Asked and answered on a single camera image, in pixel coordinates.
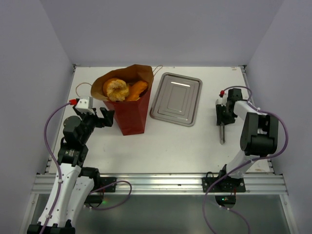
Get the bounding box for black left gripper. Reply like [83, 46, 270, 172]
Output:
[73, 105, 114, 144]

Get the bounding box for metal serving tongs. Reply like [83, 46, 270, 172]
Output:
[219, 123, 225, 145]

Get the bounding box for red paper bag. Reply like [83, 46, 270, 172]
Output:
[91, 64, 155, 136]

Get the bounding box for orange twisted bread stick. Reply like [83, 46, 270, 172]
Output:
[126, 80, 148, 101]

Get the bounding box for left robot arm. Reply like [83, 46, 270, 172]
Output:
[27, 107, 115, 234]

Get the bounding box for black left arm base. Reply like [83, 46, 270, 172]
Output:
[82, 176, 117, 209]

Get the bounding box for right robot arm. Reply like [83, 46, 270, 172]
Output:
[215, 86, 279, 192]

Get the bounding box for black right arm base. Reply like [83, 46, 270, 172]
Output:
[201, 172, 246, 208]

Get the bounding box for stainless steel tray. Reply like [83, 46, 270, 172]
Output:
[150, 72, 202, 127]

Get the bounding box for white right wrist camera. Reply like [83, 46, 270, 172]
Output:
[218, 90, 228, 106]

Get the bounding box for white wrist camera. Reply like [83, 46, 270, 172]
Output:
[218, 90, 228, 106]
[74, 97, 95, 115]

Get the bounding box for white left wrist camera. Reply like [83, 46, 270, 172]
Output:
[74, 97, 95, 115]

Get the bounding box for aluminium front rail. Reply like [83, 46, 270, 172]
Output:
[33, 173, 288, 195]

